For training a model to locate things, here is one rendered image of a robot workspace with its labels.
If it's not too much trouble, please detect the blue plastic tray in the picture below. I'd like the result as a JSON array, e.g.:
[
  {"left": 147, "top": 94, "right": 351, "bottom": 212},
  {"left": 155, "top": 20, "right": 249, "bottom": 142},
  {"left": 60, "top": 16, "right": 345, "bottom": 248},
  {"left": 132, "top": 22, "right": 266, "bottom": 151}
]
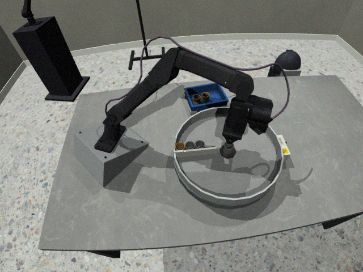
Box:
[{"left": 185, "top": 83, "right": 229, "bottom": 113}]

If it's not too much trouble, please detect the bronze bushing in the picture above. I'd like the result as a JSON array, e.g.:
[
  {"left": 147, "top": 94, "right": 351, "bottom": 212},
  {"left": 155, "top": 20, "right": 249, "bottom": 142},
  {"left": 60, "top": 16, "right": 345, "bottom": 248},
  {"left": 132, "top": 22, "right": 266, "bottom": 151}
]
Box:
[
  {"left": 202, "top": 92, "right": 209, "bottom": 103},
  {"left": 193, "top": 94, "right": 201, "bottom": 105},
  {"left": 175, "top": 142, "right": 185, "bottom": 151}
]

